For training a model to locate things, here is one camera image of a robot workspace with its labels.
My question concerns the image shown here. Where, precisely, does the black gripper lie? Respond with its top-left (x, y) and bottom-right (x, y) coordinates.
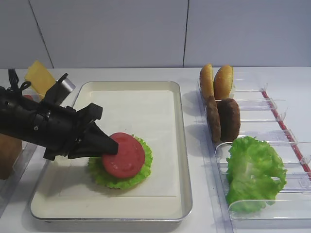
top-left (33, 100), bottom-right (119, 161)

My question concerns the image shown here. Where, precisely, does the red tomato slice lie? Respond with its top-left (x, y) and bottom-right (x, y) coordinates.
top-left (102, 133), bottom-right (145, 179)
top-left (23, 95), bottom-right (34, 100)

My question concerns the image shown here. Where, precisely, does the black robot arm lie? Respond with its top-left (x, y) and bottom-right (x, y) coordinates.
top-left (0, 87), bottom-right (119, 161)

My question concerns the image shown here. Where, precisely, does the green lettuce leaf on tray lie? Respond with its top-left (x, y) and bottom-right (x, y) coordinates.
top-left (87, 134), bottom-right (153, 190)

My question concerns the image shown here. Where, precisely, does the yellow cheese slice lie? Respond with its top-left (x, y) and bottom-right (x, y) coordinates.
top-left (25, 60), bottom-right (56, 99)

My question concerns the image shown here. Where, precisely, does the left brown meat patty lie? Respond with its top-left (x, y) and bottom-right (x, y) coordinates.
top-left (207, 96), bottom-right (221, 143)

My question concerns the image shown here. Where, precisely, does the brown meat patty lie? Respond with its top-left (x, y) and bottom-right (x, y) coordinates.
top-left (217, 98), bottom-right (241, 142)
top-left (207, 96), bottom-right (221, 143)

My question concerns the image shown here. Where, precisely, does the right brown meat patty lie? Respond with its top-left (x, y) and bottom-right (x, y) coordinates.
top-left (217, 98), bottom-right (241, 142)

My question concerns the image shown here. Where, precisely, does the green lettuce leaf in rack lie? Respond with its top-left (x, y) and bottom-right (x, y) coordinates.
top-left (226, 136), bottom-right (287, 214)

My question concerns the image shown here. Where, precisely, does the white paper tray liner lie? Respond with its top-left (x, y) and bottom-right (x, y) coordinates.
top-left (60, 91), bottom-right (179, 197)

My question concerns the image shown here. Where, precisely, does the cream metal baking tray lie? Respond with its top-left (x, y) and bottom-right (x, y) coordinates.
top-left (30, 81), bottom-right (192, 221)

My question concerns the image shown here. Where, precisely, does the brown bun in left rack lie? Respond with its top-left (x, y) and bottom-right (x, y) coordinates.
top-left (0, 134), bottom-right (22, 180)

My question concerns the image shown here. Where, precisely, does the clear plastic left rack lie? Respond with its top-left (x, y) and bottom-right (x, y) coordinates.
top-left (0, 69), bottom-right (41, 207)

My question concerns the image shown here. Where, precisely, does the clear plastic rack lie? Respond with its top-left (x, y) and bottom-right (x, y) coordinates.
top-left (0, 69), bottom-right (41, 207)
top-left (195, 71), bottom-right (311, 233)

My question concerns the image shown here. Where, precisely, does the left golden bun half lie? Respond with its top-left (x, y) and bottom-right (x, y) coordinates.
top-left (200, 64), bottom-right (214, 102)

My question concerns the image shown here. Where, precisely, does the golden bun half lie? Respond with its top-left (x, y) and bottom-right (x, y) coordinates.
top-left (214, 65), bottom-right (234, 100)
top-left (200, 64), bottom-right (214, 102)

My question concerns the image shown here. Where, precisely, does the right golden bun half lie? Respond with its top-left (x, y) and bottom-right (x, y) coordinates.
top-left (214, 65), bottom-right (234, 100)

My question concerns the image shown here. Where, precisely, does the clear plastic right rack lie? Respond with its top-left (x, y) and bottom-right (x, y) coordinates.
top-left (195, 71), bottom-right (311, 233)

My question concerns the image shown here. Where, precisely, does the red strip under rack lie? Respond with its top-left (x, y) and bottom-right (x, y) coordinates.
top-left (260, 89), bottom-right (311, 174)

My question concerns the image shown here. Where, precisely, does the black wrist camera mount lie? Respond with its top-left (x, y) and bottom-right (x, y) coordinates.
top-left (43, 73), bottom-right (76, 105)

